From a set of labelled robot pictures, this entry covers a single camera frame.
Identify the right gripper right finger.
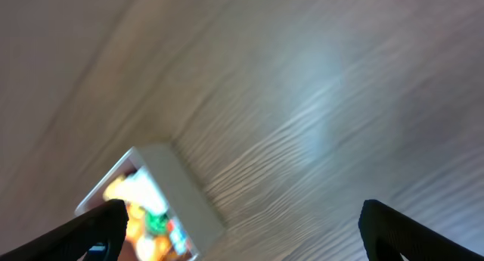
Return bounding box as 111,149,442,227
358,200,483,261

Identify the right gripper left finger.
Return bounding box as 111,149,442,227
1,200,129,261

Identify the orange plastic duck toy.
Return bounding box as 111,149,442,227
126,204,171,261

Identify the green round plastic cap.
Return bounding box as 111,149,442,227
144,212,169,236

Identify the colourful puzzle cube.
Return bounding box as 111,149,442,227
166,218,198,260

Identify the white plush duck toy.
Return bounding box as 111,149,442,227
102,167,169,216

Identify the white open cardboard box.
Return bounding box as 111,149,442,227
75,144,225,260

